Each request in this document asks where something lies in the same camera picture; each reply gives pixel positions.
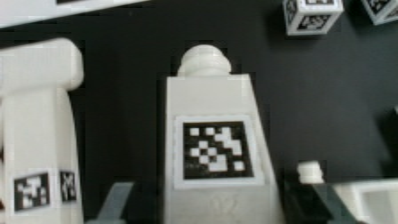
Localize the white chair leg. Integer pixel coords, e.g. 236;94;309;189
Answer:
163;45;284;224

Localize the white chair back frame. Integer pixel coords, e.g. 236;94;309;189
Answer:
0;38;83;224

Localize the white chair seat part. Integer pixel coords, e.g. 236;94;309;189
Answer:
296;160;398;224

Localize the white tagged cube nut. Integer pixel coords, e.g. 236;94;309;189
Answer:
360;0;398;25
282;0;344;36

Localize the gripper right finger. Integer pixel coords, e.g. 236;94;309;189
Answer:
284;182;367;224

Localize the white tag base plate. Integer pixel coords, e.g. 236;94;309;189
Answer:
0;0;147;28

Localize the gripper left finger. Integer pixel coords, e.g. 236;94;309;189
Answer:
85;182;134;224

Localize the white tagged cube nut right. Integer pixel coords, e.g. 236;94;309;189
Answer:
360;0;398;25

